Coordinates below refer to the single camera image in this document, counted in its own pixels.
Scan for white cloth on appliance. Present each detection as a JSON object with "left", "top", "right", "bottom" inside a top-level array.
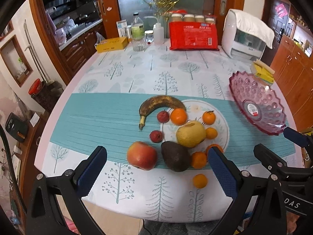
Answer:
[{"left": 229, "top": 9, "right": 275, "bottom": 49}]

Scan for red lid container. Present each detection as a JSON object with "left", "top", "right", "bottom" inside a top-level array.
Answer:
[{"left": 28, "top": 79, "right": 42, "bottom": 96}]

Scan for small glass jar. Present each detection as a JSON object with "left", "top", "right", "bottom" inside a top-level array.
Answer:
[{"left": 144, "top": 30, "right": 154, "bottom": 44}]

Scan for red yellow apple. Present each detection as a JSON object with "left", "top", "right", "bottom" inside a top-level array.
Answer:
[{"left": 127, "top": 141, "right": 157, "bottom": 171}]

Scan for pink glass fruit bowl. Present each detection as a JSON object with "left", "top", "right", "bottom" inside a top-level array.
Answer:
[{"left": 229, "top": 71, "right": 286, "bottom": 136}]

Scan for yellow cardboard box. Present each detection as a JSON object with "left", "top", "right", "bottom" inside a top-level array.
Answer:
[{"left": 95, "top": 37, "right": 128, "bottom": 53}]

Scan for pack of beige jars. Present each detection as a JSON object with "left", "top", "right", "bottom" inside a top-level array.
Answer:
[{"left": 169, "top": 10, "right": 216, "bottom": 24}]

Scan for black cable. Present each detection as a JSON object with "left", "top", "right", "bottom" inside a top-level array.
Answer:
[{"left": 0, "top": 124, "right": 28, "bottom": 216}]

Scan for red snack package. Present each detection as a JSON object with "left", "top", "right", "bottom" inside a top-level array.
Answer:
[{"left": 169, "top": 21, "right": 218, "bottom": 50}]

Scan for small tangerine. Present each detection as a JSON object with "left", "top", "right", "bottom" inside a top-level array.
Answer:
[{"left": 205, "top": 127, "right": 218, "bottom": 139}]

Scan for tangerine table edge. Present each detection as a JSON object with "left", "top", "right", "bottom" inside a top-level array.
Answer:
[{"left": 192, "top": 174, "right": 208, "bottom": 189}]

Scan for teal round-print table mat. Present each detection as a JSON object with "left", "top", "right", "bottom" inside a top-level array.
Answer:
[{"left": 50, "top": 93, "right": 296, "bottom": 167}]

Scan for orange tangerine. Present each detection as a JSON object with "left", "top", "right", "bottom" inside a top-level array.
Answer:
[
  {"left": 170, "top": 108, "right": 188, "bottom": 126},
  {"left": 202, "top": 111, "right": 216, "bottom": 125}
]

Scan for overripe brown banana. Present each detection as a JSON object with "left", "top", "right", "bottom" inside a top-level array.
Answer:
[{"left": 139, "top": 95, "right": 186, "bottom": 131}]

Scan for white squeeze bottle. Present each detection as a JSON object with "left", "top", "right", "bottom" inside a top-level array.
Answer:
[{"left": 144, "top": 16, "right": 165, "bottom": 45}]

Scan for clear drinking glass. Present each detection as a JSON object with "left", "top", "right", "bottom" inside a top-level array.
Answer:
[{"left": 132, "top": 37, "right": 147, "bottom": 52}]

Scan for small white carton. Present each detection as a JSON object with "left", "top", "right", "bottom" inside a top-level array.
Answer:
[{"left": 116, "top": 20, "right": 127, "bottom": 37}]

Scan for brown wooden cabinets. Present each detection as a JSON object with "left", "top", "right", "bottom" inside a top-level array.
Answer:
[{"left": 271, "top": 35, "right": 313, "bottom": 131}]

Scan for white countertop appliance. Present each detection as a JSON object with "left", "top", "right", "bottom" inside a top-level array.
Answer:
[{"left": 221, "top": 11, "right": 266, "bottom": 61}]

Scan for yellow pear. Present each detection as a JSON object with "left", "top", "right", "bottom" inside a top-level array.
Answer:
[{"left": 176, "top": 120, "right": 206, "bottom": 149}]

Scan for clear plastic bottle green label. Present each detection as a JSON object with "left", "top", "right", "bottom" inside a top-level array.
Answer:
[{"left": 131, "top": 12, "right": 145, "bottom": 39}]

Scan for dark brown avocado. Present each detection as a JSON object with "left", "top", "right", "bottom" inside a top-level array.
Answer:
[{"left": 161, "top": 141, "right": 191, "bottom": 172}]

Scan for tree-pattern tablecloth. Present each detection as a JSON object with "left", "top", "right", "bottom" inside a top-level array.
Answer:
[{"left": 34, "top": 38, "right": 301, "bottom": 223}]

